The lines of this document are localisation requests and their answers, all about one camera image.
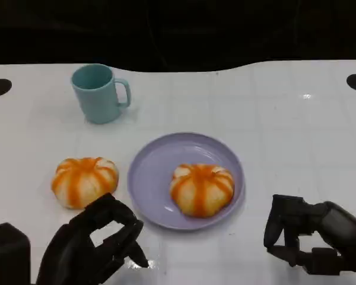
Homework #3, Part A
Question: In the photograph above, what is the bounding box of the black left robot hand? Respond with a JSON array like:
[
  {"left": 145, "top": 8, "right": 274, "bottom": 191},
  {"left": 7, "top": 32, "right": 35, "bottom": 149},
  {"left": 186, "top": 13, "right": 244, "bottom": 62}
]
[{"left": 35, "top": 192, "right": 150, "bottom": 285}]

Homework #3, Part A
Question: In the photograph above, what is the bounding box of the lilac plate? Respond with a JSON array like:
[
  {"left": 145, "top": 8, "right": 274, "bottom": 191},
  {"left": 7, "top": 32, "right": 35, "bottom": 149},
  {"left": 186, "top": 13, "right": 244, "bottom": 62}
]
[{"left": 127, "top": 132, "right": 246, "bottom": 232}]

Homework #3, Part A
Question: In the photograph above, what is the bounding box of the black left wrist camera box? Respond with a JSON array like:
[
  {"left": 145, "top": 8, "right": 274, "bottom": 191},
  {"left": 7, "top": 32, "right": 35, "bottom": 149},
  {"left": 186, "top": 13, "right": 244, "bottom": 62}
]
[{"left": 0, "top": 222, "right": 31, "bottom": 285}]

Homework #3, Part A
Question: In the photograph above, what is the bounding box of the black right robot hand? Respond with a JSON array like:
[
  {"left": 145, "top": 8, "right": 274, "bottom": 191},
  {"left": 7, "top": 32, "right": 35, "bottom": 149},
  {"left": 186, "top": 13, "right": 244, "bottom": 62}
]
[{"left": 263, "top": 194, "right": 356, "bottom": 285}]

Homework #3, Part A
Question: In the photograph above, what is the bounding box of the pale green mug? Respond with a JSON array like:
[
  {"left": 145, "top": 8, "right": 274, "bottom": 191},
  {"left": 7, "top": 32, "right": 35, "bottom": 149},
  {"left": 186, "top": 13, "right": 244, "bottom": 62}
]
[{"left": 70, "top": 63, "right": 132, "bottom": 125}]

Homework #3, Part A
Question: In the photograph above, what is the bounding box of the orange and white bread roll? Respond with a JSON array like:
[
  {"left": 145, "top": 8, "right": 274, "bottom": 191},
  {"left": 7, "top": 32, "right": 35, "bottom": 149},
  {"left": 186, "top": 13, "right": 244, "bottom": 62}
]
[
  {"left": 169, "top": 163, "right": 236, "bottom": 219},
  {"left": 50, "top": 157, "right": 120, "bottom": 210}
]

